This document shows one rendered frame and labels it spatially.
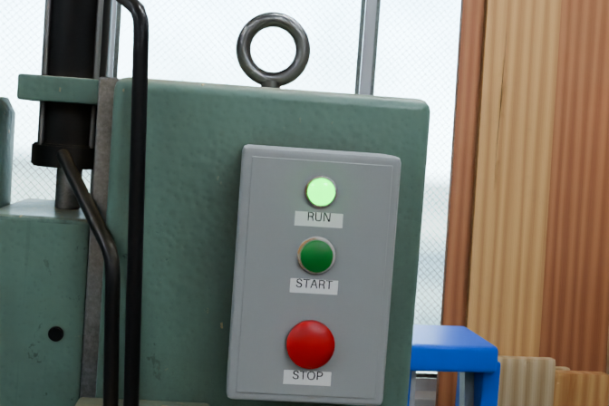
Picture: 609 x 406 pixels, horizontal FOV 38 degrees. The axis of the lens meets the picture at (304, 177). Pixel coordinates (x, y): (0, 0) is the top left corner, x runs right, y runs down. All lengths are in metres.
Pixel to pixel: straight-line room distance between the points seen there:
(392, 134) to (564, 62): 1.57
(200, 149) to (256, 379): 0.16
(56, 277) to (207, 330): 0.12
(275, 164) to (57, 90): 0.21
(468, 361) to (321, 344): 0.97
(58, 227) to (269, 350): 0.19
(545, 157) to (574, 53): 0.26
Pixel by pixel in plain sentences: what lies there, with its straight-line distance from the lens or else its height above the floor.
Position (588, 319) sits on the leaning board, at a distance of 2.22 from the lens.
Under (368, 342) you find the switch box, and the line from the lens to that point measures 0.57.
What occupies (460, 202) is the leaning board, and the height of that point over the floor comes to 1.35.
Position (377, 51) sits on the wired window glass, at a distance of 2.21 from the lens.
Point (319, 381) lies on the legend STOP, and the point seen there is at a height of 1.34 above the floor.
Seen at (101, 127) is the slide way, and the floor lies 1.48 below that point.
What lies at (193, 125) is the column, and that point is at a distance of 0.61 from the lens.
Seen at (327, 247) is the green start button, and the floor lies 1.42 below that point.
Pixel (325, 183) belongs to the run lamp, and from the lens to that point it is 0.55.
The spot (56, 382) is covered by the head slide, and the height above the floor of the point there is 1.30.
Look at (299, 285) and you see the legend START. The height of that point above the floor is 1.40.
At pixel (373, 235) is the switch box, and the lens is 0.56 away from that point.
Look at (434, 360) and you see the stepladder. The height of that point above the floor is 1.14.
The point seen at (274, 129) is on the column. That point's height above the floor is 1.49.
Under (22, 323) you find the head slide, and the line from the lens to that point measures 0.69.
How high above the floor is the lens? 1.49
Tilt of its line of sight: 3 degrees down
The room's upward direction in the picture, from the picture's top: 4 degrees clockwise
